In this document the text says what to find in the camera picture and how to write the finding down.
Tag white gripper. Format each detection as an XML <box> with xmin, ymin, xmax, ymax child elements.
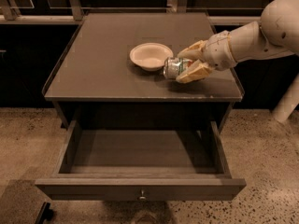
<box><xmin>176</xmin><ymin>31</ymin><xmax>237</xmax><ymax>84</ymax></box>

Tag green and white 7up can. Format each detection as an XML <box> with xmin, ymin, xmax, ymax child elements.
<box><xmin>163</xmin><ymin>57</ymin><xmax>192</xmax><ymax>79</ymax></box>

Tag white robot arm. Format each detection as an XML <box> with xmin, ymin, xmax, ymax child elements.
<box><xmin>176</xmin><ymin>0</ymin><xmax>299</xmax><ymax>83</ymax></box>

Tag grey cabinet with counter top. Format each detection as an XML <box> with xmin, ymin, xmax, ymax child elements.
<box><xmin>43</xmin><ymin>13</ymin><xmax>244</xmax><ymax>127</ymax></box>

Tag open grey top drawer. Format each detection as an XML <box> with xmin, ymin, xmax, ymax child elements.
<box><xmin>36</xmin><ymin>120</ymin><xmax>246</xmax><ymax>202</ymax></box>

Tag round metal drawer knob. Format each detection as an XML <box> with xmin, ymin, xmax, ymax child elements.
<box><xmin>137</xmin><ymin>189</ymin><xmax>147</xmax><ymax>201</ymax></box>

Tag white bowl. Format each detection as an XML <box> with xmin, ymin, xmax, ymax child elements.
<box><xmin>130</xmin><ymin>43</ymin><xmax>173</xmax><ymax>71</ymax></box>

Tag metal railing with glass panels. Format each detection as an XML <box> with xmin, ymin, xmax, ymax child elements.
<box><xmin>0</xmin><ymin>0</ymin><xmax>274</xmax><ymax>25</ymax></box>

